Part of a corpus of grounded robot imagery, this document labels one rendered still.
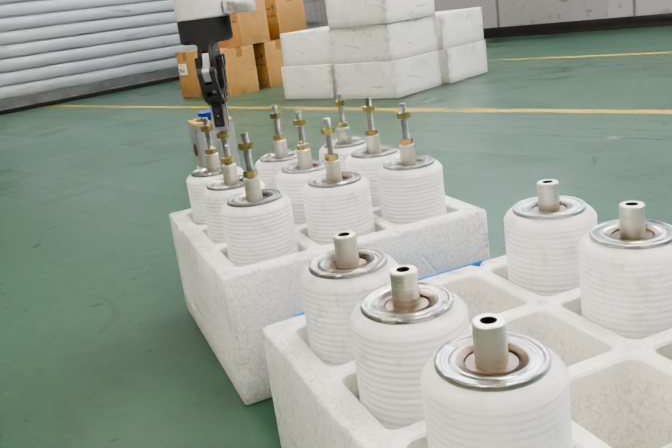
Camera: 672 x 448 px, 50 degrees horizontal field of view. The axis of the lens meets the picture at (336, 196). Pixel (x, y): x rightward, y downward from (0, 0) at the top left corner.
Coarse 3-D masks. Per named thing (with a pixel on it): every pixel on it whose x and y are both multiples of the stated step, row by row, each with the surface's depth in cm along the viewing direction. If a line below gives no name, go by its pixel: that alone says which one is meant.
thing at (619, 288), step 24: (600, 264) 65; (624, 264) 63; (648, 264) 63; (600, 288) 65; (624, 288) 64; (648, 288) 63; (600, 312) 66; (624, 312) 64; (648, 312) 64; (624, 336) 65; (648, 336) 64
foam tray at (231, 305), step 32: (192, 224) 117; (384, 224) 103; (416, 224) 101; (448, 224) 102; (480, 224) 104; (192, 256) 110; (224, 256) 99; (288, 256) 95; (416, 256) 101; (448, 256) 103; (480, 256) 105; (192, 288) 118; (224, 288) 91; (256, 288) 92; (288, 288) 94; (224, 320) 96; (256, 320) 93; (224, 352) 101; (256, 352) 94; (256, 384) 95
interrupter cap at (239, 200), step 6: (264, 192) 100; (270, 192) 99; (276, 192) 99; (228, 198) 99; (234, 198) 99; (240, 198) 99; (264, 198) 98; (270, 198) 96; (276, 198) 96; (228, 204) 96; (234, 204) 95; (240, 204) 95; (246, 204) 95; (252, 204) 94; (258, 204) 95
